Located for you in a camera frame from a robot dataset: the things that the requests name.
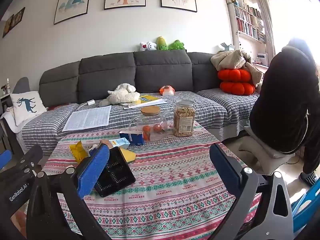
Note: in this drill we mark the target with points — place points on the white deer print pillow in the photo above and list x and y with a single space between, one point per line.
26 107

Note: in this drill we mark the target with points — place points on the framed mountain picture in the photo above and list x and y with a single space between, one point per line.
72 2

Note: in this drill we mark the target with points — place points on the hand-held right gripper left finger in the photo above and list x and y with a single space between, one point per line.
92 172

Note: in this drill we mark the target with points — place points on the black plastic tray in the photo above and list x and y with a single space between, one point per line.
117 175

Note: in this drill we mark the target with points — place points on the grey patterned curtain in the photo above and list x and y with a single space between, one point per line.
265 10

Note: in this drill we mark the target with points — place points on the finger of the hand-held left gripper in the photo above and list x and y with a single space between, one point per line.
5 158
31 156

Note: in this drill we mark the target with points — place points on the dark wall picture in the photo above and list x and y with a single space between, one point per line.
13 22

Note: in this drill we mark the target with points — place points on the printed paper sheet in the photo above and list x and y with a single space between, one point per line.
87 117

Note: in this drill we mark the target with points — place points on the blue plastic chair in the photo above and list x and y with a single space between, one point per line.
307 212

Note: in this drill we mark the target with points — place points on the white charger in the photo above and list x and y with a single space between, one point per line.
89 103

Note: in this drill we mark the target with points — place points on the grey fabric sofa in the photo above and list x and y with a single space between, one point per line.
107 72

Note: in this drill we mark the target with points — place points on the yellow wedge sponge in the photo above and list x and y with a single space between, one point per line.
128 155

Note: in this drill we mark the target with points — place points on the orange pumpkin cushion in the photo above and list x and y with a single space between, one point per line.
237 88
233 75

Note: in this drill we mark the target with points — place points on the dark blue open carton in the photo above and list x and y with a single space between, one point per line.
135 138

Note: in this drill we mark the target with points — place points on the small orange tangerine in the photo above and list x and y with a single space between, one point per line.
146 131
157 128

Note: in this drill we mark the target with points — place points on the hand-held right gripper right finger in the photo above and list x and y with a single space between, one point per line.
225 172

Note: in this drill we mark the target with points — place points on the patterned pink green tablecloth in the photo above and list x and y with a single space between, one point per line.
175 180

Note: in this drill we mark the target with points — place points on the white plush dog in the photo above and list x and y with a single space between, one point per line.
121 95

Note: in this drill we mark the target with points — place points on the yellow blue booklet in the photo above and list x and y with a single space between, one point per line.
147 99

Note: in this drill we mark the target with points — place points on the grey striped sofa cover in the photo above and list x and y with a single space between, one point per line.
212 107

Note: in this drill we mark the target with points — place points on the row of books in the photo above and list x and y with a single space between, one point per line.
247 21

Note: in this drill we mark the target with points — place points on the orange plastic bag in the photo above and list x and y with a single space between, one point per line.
167 91

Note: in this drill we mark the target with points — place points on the yellow green corn plush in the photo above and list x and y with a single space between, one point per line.
162 43

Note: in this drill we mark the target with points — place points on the beige blanket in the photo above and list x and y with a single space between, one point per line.
232 58

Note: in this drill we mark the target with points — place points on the white towel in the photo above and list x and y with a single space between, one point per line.
11 120

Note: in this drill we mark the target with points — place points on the white bookshelf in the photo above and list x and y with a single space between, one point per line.
233 37

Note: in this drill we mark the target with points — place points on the light blue milk carton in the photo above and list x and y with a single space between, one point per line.
118 144

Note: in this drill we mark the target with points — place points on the white plush toy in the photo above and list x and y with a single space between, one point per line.
148 46

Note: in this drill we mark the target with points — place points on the green plush toy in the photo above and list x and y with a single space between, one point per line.
177 45

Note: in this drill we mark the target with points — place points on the stool with grey cushion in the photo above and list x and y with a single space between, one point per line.
267 155

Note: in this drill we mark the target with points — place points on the glass jar with cork lid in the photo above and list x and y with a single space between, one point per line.
150 120

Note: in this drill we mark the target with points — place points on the yellow wrapper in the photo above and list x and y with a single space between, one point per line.
78 152

